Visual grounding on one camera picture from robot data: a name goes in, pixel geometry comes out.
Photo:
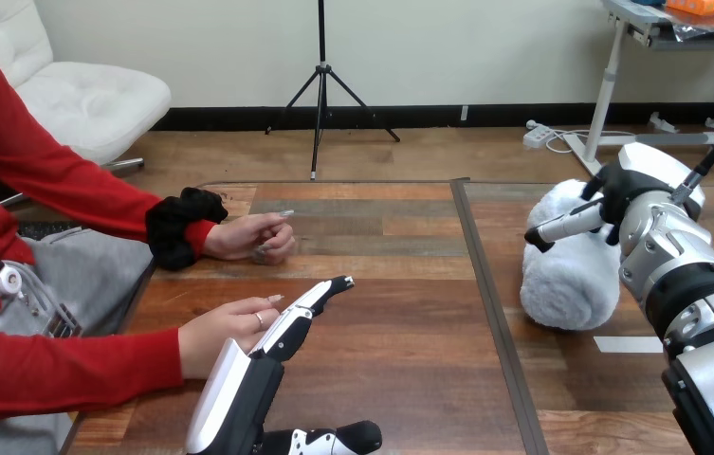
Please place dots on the person's hand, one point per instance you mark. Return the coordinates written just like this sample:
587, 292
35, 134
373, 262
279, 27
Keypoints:
218, 333
240, 238

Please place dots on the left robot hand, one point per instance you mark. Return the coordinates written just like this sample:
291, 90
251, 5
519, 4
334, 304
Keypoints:
240, 402

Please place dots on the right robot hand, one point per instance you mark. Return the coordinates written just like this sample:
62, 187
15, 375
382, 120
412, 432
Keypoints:
636, 172

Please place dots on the white towel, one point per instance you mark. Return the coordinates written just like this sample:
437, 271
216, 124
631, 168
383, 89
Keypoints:
567, 282

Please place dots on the person's forearm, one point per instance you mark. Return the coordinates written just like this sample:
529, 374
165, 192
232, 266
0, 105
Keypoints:
111, 201
67, 370

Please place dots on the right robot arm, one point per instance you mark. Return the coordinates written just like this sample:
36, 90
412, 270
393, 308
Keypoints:
683, 264

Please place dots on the person's body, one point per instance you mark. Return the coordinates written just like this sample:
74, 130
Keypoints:
30, 276

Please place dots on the white desk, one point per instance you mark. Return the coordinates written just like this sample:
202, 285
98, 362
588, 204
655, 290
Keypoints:
608, 88

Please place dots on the white power strip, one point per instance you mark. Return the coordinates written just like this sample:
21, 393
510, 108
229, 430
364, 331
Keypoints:
537, 135

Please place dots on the black tripod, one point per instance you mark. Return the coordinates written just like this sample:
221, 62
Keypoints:
322, 81

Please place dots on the orange thing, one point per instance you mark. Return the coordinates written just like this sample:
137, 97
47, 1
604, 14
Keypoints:
702, 5

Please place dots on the white cushioned chair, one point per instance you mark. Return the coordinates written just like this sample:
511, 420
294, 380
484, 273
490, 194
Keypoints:
86, 103

